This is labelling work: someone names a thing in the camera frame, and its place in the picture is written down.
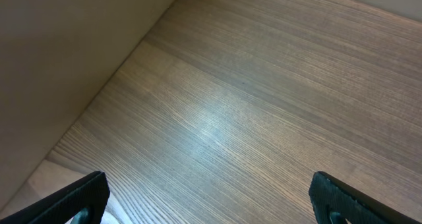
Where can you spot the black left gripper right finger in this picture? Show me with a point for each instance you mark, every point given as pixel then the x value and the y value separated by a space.
pixel 334 201

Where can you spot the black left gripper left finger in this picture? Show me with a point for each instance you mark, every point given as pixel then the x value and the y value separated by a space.
pixel 83 201

